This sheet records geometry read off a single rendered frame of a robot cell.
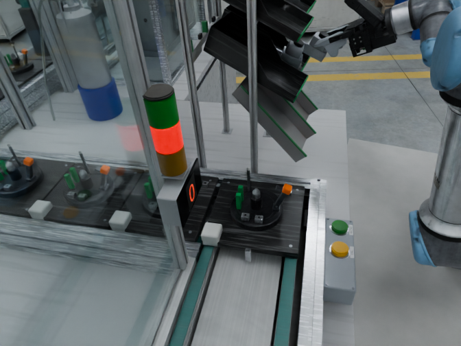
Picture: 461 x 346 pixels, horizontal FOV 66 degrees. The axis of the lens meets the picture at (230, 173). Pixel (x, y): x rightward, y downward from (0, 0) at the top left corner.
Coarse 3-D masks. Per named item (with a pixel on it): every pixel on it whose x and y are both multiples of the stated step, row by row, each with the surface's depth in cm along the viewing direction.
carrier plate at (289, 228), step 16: (224, 192) 102; (304, 192) 100; (224, 208) 97; (288, 208) 96; (224, 224) 92; (288, 224) 91; (224, 240) 88; (240, 240) 88; (256, 240) 88; (272, 240) 88; (288, 240) 87; (288, 256) 86
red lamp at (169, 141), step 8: (152, 128) 57; (168, 128) 57; (176, 128) 58; (152, 136) 59; (160, 136) 58; (168, 136) 58; (176, 136) 59; (160, 144) 59; (168, 144) 59; (176, 144) 59; (160, 152) 60; (168, 152) 60
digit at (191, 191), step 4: (192, 176) 68; (192, 180) 68; (188, 184) 66; (192, 184) 68; (188, 188) 66; (192, 188) 68; (188, 192) 66; (192, 192) 69; (196, 192) 71; (188, 196) 66; (192, 196) 69; (188, 200) 67; (192, 200) 69; (192, 204) 69
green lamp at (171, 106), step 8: (152, 104) 54; (160, 104) 54; (168, 104) 55; (176, 104) 57; (152, 112) 55; (160, 112) 55; (168, 112) 55; (176, 112) 57; (152, 120) 56; (160, 120) 56; (168, 120) 56; (176, 120) 57; (160, 128) 57
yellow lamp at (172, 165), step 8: (176, 152) 60; (184, 152) 62; (160, 160) 61; (168, 160) 61; (176, 160) 61; (184, 160) 63; (160, 168) 63; (168, 168) 62; (176, 168) 62; (184, 168) 63
